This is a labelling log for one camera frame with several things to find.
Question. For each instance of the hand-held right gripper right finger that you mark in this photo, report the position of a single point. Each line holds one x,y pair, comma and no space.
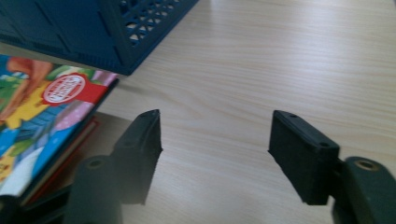
299,161

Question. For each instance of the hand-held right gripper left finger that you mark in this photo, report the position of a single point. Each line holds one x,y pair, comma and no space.
140,155

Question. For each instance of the blue picture book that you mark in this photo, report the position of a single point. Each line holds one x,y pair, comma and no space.
46,124

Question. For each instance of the blue plastic file rack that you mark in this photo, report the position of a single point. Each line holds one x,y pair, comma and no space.
77,31

